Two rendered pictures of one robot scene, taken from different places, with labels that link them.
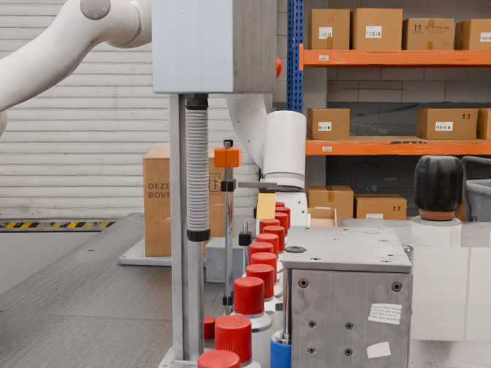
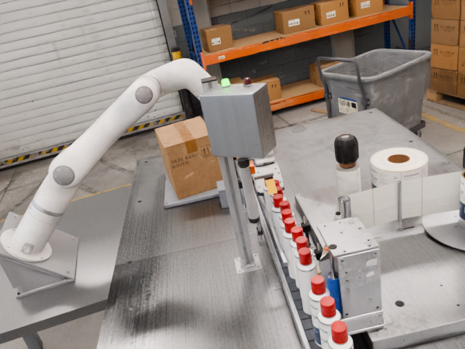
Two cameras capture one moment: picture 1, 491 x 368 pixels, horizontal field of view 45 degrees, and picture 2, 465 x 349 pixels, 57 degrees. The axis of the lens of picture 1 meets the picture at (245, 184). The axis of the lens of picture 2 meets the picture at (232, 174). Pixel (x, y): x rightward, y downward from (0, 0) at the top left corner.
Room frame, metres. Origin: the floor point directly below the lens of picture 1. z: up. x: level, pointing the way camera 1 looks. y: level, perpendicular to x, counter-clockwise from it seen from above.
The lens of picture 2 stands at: (-0.26, 0.28, 1.78)
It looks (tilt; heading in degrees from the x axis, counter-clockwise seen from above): 26 degrees down; 351
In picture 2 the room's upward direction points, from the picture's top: 12 degrees counter-clockwise
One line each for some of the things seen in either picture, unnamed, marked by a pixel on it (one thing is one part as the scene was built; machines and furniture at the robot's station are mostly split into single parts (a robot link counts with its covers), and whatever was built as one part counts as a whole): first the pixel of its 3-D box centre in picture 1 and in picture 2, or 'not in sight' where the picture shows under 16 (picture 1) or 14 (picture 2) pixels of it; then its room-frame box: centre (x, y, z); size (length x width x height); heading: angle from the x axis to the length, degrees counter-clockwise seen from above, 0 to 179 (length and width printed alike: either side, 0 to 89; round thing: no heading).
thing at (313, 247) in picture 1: (343, 245); (345, 235); (0.55, -0.09, 1.14); 0.14 x 0.11 x 0.01; 173
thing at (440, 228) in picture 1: (435, 238); (348, 174); (1.03, -0.34, 1.03); 0.09 x 0.09 x 0.30
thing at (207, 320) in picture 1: (207, 327); not in sight; (1.07, 0.07, 0.85); 0.03 x 0.03 x 0.03
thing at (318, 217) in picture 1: (298, 222); not in sight; (1.98, -0.18, 0.85); 0.30 x 0.26 x 0.04; 173
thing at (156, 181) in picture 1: (190, 197); (189, 156); (1.70, 0.16, 0.99); 0.30 x 0.24 x 0.27; 4
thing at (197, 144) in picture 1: (197, 168); (248, 190); (0.84, 0.07, 1.18); 0.04 x 0.04 x 0.21
